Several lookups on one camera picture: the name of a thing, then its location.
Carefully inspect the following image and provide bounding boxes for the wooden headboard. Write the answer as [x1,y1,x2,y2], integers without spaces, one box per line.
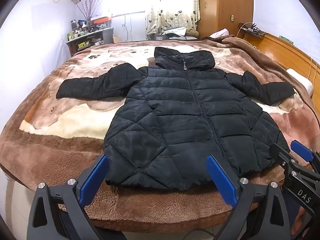
[244,32,320,130]

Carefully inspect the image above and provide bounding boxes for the black printed box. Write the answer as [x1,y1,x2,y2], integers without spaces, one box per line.
[152,33,173,41]

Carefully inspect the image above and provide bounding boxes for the black hanging cable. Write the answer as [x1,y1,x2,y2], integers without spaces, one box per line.
[121,12,133,42]

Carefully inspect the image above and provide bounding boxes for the wooden wardrobe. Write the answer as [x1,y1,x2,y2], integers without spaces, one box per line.
[197,0,254,39]

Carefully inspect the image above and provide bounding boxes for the black quilted puffer jacket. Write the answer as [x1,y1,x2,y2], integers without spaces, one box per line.
[55,46,297,190]

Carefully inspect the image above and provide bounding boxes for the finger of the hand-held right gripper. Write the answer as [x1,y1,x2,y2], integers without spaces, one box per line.
[269,143,304,178]
[291,140,320,174]

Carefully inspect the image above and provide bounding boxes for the bright window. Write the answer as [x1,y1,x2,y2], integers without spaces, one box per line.
[107,0,147,17]

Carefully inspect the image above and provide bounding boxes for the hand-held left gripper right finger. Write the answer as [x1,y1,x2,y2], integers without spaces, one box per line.
[206,155,292,240]

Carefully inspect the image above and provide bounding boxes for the group of bottles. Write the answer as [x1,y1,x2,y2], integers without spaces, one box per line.
[66,19,90,40]

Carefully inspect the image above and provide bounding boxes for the cluttered dark shelf unit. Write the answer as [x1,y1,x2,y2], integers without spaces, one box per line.
[66,27,114,57]

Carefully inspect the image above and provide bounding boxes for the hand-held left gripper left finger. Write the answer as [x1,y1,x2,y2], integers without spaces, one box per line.
[27,154,110,240]

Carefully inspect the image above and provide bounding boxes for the pink pillow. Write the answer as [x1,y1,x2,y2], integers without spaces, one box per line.
[210,29,229,39]

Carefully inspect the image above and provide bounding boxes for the orange and black box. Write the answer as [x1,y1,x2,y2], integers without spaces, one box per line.
[90,16,112,28]

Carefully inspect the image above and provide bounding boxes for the heart patterned curtain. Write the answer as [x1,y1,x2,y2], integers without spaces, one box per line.
[145,0,201,34]

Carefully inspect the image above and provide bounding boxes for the brown printed fleece blanket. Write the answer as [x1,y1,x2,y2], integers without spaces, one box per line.
[0,36,320,228]

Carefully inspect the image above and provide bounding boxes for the power strip with plugs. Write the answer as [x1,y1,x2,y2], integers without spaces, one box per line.
[239,22,265,37]

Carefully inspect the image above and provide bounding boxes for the white pillow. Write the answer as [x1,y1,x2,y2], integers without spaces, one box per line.
[286,68,314,98]

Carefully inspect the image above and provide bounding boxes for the bare branches in vase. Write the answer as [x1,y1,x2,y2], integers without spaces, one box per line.
[75,0,107,28]

